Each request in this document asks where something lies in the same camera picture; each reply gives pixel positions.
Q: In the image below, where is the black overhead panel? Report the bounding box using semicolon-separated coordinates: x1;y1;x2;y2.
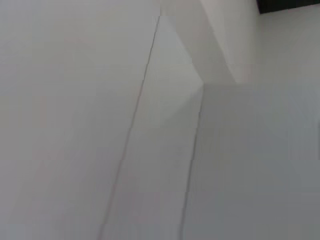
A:
256;0;320;15

